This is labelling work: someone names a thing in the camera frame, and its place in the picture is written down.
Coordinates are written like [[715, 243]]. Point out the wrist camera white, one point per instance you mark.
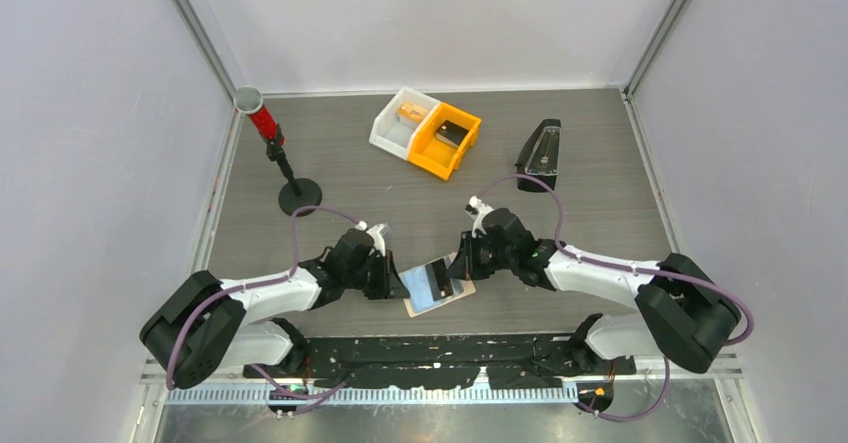
[[378, 234], [477, 210]]

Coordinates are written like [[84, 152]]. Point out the perforated metal rail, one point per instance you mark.
[[477, 393]]

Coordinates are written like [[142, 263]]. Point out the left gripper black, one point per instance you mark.
[[390, 285]]

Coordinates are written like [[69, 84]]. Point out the beige card holder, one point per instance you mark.
[[420, 301]]

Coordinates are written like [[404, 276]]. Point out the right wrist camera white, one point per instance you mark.
[[477, 210]]

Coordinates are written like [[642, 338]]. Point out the gold card stack in bin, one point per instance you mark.
[[412, 112]]

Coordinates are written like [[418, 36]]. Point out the white plastic bin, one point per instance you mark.
[[394, 135]]

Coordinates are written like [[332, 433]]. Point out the red microphone on stand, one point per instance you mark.
[[298, 197]]

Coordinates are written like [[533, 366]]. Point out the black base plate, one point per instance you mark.
[[510, 361]]

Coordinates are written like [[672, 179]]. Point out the yellow plastic bin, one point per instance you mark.
[[435, 157]]

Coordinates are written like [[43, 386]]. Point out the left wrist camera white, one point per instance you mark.
[[378, 234]]

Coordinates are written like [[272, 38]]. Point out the black metronome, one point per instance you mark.
[[539, 155]]

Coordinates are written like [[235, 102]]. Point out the black card stack in bin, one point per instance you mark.
[[451, 134]]

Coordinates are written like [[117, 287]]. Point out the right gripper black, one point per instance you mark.
[[465, 266]]

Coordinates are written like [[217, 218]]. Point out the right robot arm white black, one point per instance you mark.
[[679, 314]]

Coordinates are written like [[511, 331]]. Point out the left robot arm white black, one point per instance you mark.
[[210, 323]]

